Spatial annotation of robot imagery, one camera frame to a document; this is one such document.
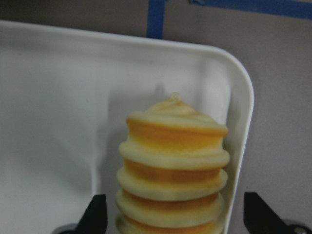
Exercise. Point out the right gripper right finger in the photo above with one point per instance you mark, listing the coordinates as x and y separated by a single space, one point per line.
259 218

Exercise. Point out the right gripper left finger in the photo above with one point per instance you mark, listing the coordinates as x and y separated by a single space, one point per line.
94 219

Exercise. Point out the yellow spiral bread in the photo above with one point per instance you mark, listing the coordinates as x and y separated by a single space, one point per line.
173 171

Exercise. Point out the white rectangular tray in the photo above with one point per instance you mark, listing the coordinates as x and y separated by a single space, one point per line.
64 98

